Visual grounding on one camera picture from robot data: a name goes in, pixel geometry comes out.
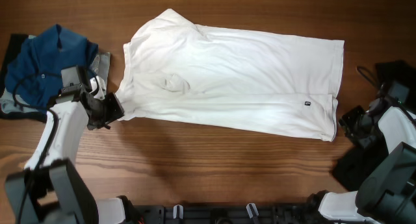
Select white t-shirt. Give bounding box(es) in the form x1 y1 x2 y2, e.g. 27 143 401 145
116 9 344 142

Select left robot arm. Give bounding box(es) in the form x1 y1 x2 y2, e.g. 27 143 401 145
5 66 140 223

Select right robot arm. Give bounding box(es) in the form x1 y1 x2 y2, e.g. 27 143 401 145
311 81 415 223

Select black garment right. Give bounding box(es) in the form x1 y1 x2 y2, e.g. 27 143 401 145
331 60 415 192

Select light grey folded garment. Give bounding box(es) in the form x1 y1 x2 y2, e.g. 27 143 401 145
0 34 111 114

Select blue polo shirt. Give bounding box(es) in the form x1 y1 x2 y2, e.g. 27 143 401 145
1 24 98 114

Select right black cable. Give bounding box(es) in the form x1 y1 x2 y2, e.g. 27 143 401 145
356 66 416 127

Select black cable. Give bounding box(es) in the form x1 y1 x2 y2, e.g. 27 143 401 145
356 66 416 127
12 71 66 224

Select left black cable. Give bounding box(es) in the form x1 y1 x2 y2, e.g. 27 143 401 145
12 71 66 224

